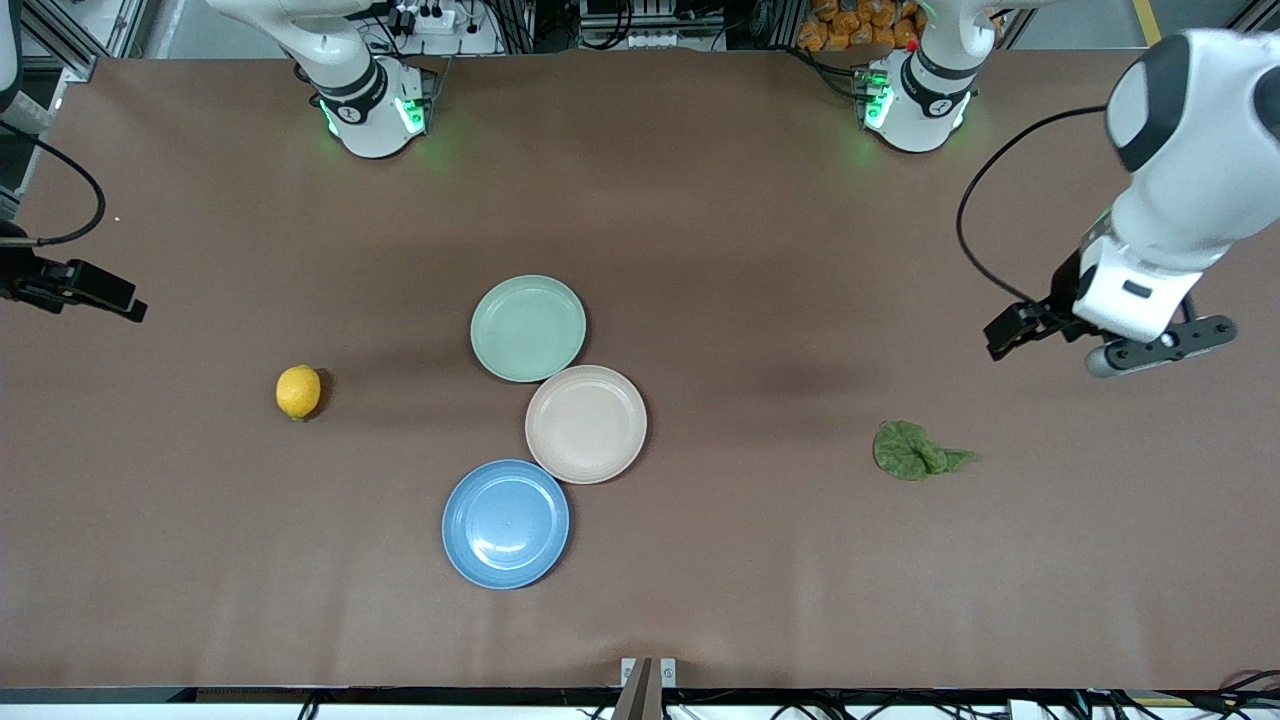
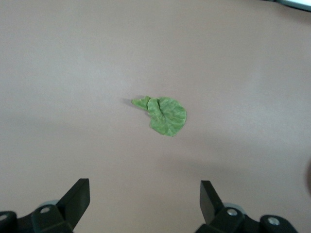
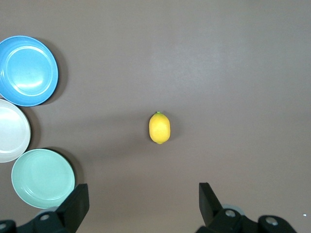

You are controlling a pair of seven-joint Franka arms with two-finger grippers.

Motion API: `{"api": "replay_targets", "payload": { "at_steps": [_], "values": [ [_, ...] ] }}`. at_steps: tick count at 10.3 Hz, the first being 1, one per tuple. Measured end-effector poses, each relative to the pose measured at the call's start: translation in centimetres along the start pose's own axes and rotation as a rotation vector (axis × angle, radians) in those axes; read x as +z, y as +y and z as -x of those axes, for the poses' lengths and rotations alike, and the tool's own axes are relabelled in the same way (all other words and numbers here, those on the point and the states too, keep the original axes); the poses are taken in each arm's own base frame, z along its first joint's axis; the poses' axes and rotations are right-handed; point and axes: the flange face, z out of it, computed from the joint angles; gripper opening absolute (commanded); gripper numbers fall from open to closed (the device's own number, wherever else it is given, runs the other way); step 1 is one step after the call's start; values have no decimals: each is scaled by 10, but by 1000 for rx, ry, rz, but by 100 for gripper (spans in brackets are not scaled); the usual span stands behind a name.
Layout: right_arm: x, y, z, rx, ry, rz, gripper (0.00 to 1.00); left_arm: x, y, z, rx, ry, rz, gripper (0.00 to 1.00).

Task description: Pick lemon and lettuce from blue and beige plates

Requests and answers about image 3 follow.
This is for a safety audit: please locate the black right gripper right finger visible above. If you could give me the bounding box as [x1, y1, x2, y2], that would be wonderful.
[195, 182, 298, 233]

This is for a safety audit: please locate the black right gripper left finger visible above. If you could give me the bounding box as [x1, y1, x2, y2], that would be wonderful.
[0, 183, 89, 233]

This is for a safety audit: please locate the beige round plate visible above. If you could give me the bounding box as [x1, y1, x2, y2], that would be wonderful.
[0, 99, 32, 163]

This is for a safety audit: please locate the green round plate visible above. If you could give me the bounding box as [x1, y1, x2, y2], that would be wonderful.
[11, 149, 76, 210]

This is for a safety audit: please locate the yellow lemon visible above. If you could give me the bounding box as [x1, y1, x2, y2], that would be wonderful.
[148, 111, 173, 145]

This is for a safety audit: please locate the blue round plate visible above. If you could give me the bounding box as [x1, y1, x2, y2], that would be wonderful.
[0, 35, 59, 108]

